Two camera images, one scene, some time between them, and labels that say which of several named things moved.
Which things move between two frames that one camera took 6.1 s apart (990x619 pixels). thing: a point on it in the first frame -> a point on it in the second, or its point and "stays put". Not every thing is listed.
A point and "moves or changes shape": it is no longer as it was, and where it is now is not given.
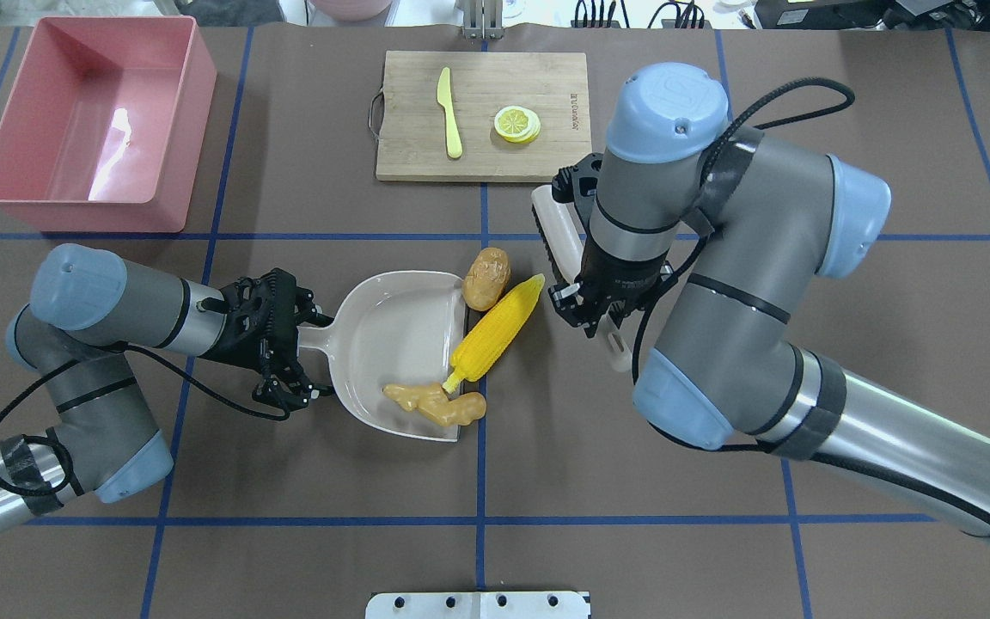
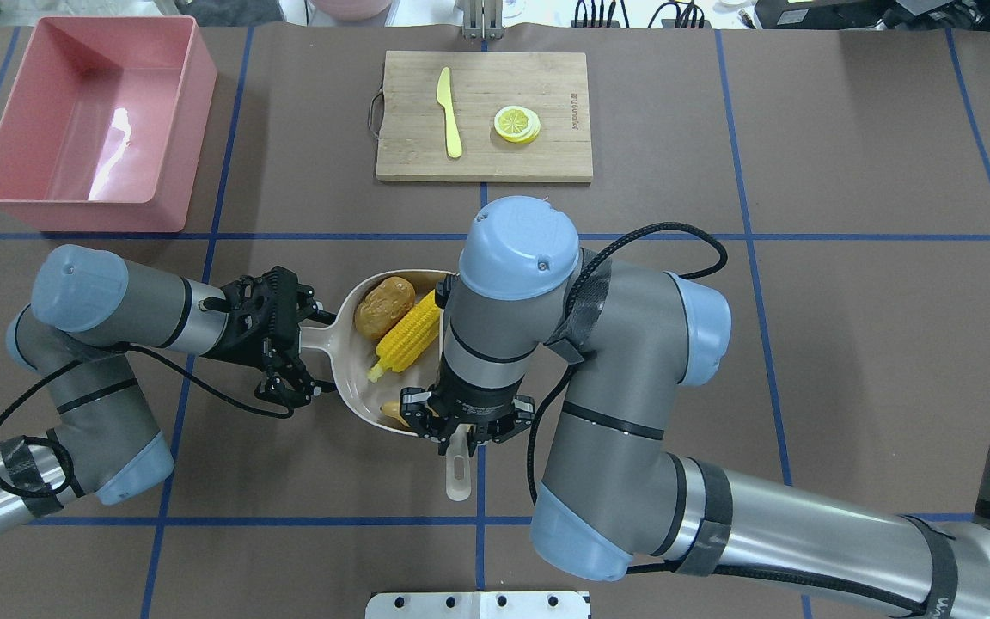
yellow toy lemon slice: [517, 125] stays put
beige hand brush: [565, 245] moves or changes shape
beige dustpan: [390, 328] stays put
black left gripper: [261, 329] stays put
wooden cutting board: [481, 116] stays put
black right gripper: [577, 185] -> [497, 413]
